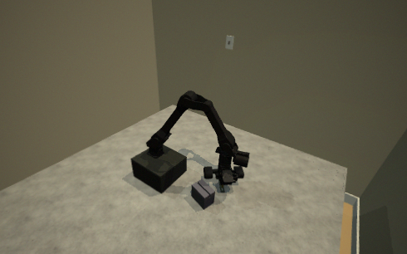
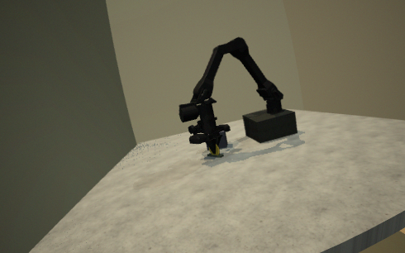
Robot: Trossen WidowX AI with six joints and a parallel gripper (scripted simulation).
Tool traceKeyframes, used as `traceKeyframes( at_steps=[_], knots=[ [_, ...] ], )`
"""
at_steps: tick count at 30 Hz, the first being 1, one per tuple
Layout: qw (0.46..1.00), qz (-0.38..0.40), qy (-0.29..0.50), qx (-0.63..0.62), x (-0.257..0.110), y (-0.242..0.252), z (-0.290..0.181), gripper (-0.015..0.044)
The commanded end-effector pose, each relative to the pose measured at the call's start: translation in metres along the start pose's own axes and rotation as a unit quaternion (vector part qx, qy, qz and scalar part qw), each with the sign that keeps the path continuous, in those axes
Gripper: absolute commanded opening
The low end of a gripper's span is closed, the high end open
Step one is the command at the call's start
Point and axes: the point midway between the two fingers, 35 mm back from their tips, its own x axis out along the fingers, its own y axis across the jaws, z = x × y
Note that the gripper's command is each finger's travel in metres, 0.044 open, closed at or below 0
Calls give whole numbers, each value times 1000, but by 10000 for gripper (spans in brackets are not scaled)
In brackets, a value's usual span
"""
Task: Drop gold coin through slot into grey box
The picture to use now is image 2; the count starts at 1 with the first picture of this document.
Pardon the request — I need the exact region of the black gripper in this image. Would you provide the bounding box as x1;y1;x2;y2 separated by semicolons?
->
189;115;231;154

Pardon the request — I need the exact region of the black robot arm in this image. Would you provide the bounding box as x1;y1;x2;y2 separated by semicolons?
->
179;37;284;122

